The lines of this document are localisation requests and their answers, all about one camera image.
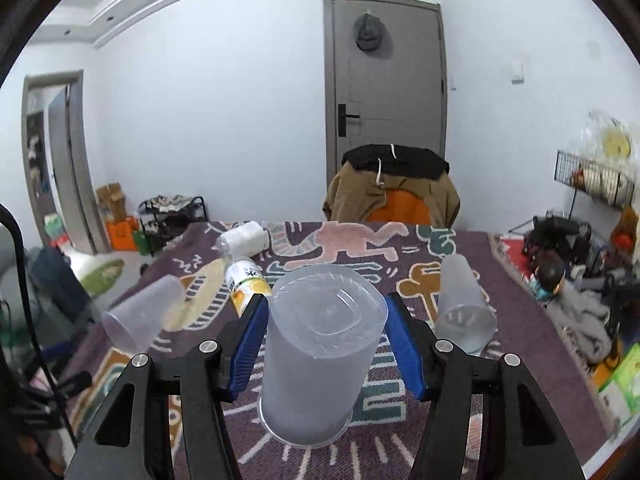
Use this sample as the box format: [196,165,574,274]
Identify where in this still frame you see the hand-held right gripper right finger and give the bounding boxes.
[385,292,587,480]

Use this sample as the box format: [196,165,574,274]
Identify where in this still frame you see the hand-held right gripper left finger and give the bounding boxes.
[65,293,271,480]

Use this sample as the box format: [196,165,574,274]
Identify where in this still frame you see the large translucent plastic cup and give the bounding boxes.
[257,265,389,447]

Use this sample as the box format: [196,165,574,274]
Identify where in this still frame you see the yellow label plastic bottle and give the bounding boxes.
[224,256,272,318]

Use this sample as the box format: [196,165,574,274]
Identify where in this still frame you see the white label plastic bottle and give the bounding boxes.
[215,221,269,259]

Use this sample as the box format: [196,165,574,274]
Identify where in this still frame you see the printed purple blanket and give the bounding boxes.
[59,220,615,480]

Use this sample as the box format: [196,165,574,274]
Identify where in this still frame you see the orange chair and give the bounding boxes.
[369,187,432,224]

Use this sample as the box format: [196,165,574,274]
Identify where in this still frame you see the black shoe rack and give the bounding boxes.
[137,195,209,253]

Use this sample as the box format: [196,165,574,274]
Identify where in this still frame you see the red patterned cloth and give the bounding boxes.
[492,232,541,286]

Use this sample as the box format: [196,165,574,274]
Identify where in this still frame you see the brown jacket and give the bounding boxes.
[322,161,461,228]

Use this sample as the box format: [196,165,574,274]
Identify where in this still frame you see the orange bag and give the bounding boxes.
[105,215,141,252]

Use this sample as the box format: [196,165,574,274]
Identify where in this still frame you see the green white pillow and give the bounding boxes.
[65,251,125,298]

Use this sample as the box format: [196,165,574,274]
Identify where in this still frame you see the black garment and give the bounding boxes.
[342,144,450,179]

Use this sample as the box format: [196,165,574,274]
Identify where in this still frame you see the grey cloth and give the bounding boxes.
[546,280,623,365]

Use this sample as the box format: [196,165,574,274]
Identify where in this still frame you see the cardboard box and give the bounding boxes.
[96,182,128,223]

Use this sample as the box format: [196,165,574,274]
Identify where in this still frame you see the green box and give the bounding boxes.
[598,344,640,423]

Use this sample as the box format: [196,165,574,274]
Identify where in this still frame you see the grey open door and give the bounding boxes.
[22,70,112,256]

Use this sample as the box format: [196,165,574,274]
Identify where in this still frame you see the grey cap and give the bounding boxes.
[354,12,386,52]

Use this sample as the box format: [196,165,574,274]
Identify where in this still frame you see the black wire basket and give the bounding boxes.
[522,210,611,273]

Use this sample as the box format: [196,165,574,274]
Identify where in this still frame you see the black cable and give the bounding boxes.
[0,203,78,453]

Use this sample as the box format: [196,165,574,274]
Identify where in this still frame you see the black door handle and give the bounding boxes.
[338,104,361,137]

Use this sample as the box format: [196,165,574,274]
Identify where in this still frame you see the black wire wall shelf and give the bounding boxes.
[554,150,636,210]

